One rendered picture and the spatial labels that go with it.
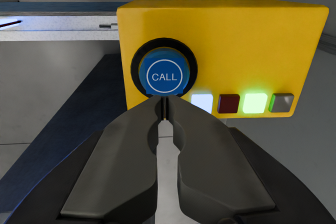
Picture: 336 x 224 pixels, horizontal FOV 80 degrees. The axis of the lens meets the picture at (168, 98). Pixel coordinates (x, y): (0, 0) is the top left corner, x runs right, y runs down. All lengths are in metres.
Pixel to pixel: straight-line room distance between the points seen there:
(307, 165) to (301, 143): 0.07
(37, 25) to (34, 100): 1.24
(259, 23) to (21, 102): 1.63
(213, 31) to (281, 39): 0.05
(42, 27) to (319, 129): 0.73
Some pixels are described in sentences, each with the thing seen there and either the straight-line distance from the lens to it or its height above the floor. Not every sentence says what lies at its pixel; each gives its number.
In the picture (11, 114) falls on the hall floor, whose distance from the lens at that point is 1.80.
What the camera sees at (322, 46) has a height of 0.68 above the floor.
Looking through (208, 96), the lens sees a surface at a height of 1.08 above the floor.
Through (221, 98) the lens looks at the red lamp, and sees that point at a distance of 0.18.
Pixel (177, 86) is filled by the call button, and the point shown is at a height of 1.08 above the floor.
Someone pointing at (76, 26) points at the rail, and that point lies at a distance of 0.41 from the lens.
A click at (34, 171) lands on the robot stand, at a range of 0.55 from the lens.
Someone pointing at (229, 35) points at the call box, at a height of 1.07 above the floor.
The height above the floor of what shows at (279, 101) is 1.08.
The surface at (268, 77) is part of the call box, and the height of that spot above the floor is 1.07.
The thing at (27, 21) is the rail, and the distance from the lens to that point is 0.44.
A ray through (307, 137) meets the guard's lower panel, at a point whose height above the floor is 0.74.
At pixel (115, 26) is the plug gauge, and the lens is 0.37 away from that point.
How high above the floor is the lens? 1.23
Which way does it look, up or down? 61 degrees down
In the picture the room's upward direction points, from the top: 176 degrees clockwise
